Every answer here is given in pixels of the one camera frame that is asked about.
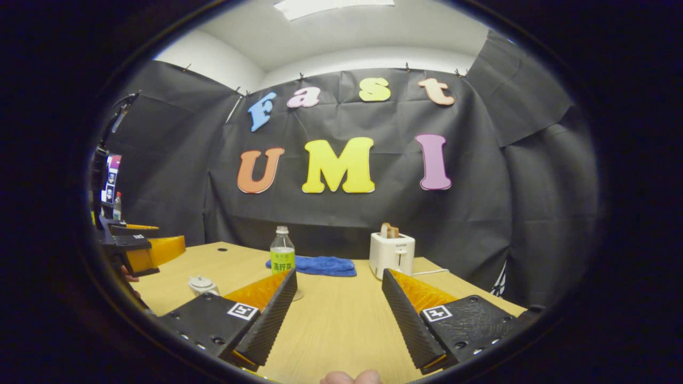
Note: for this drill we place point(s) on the small red-cap drink bottle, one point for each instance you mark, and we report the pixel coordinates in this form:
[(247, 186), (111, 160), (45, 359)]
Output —
[(117, 209)]

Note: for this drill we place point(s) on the brown toasted bread slice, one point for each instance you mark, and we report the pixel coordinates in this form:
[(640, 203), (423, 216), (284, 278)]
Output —
[(394, 232)]

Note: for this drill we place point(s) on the white ceramic teacup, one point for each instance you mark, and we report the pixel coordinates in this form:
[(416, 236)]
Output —
[(205, 291)]

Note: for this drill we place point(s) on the blue towel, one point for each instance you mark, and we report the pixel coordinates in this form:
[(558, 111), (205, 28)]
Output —
[(325, 265)]

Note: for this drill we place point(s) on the black backdrop cloth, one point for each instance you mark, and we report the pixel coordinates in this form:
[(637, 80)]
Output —
[(341, 213)]

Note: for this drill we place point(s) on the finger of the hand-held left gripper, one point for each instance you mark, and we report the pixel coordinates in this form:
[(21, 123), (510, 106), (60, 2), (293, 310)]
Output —
[(125, 230), (160, 249)]

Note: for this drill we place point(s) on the ceiling light panel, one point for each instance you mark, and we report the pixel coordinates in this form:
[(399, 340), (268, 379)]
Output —
[(333, 6)]

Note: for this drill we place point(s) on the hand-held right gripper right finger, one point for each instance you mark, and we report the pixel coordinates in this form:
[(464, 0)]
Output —
[(408, 320)]

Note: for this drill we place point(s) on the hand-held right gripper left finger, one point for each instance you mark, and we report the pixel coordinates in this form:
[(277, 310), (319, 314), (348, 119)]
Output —
[(272, 320)]

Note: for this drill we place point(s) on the clear green-label water bottle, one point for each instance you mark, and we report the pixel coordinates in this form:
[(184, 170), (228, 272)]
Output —
[(282, 256)]

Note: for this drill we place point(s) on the pale bread slice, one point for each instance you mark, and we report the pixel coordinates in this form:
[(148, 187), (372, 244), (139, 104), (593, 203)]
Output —
[(384, 231)]

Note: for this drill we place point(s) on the white toaster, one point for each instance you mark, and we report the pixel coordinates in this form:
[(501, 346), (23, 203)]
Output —
[(389, 258)]

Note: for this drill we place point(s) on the computer monitor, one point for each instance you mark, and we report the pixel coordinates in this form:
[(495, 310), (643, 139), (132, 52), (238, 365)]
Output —
[(111, 178)]

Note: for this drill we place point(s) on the round beige coaster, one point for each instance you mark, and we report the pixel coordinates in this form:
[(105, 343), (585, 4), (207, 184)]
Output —
[(298, 294)]

